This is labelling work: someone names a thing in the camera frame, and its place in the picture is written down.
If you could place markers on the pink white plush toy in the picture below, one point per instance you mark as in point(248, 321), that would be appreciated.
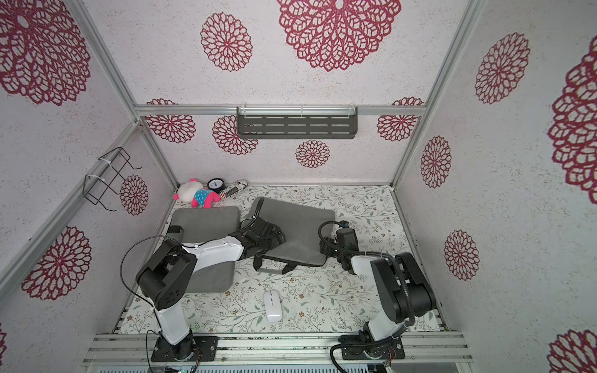
point(194, 193)

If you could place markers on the black round gauge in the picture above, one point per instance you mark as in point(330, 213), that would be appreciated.
point(217, 185)

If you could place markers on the black wire wall rack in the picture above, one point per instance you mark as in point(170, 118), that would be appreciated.
point(95, 186)

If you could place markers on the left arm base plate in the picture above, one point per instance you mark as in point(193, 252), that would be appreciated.
point(189, 349)

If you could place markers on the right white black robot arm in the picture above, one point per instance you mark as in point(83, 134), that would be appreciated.
point(403, 291)

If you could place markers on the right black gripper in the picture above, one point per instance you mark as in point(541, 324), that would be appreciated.
point(329, 249)

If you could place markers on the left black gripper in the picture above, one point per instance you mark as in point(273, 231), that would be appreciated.
point(276, 241)

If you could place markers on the grey metal wall shelf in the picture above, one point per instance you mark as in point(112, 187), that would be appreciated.
point(300, 125)

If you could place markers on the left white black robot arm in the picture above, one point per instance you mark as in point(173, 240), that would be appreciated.
point(195, 240)

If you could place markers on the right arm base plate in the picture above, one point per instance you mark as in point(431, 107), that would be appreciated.
point(353, 348)

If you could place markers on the small striped tool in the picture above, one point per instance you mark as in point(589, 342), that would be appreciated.
point(234, 188)

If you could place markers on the aluminium front rail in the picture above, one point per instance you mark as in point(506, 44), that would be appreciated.
point(286, 349)

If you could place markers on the white computer mouse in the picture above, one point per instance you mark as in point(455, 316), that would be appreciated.
point(273, 307)

